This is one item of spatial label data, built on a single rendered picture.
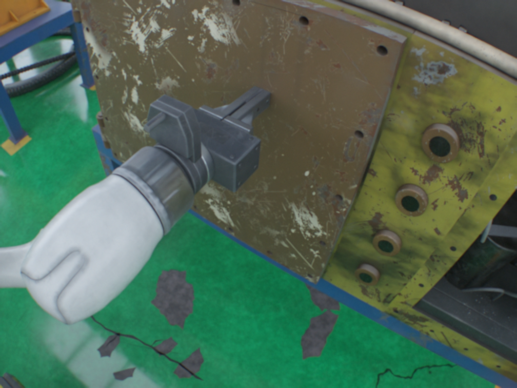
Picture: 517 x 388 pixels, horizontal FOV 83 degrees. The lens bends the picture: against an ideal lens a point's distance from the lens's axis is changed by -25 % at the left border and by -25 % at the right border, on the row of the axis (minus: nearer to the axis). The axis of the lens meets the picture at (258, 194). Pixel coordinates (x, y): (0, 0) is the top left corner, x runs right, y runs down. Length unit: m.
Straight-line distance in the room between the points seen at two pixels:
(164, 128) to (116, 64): 0.42
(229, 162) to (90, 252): 0.18
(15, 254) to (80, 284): 0.19
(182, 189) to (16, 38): 2.03
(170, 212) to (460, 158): 0.36
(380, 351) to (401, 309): 0.74
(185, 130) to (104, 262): 0.15
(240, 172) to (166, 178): 0.09
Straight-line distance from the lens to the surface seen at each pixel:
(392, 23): 0.44
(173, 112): 0.37
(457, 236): 0.58
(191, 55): 0.60
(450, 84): 0.44
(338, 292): 0.91
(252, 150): 0.42
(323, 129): 0.51
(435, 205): 0.55
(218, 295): 1.51
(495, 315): 0.85
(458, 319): 0.78
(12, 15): 2.59
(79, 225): 0.35
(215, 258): 1.58
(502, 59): 0.44
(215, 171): 0.43
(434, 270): 0.66
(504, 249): 0.70
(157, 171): 0.38
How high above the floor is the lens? 1.37
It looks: 50 degrees down
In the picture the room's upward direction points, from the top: 5 degrees clockwise
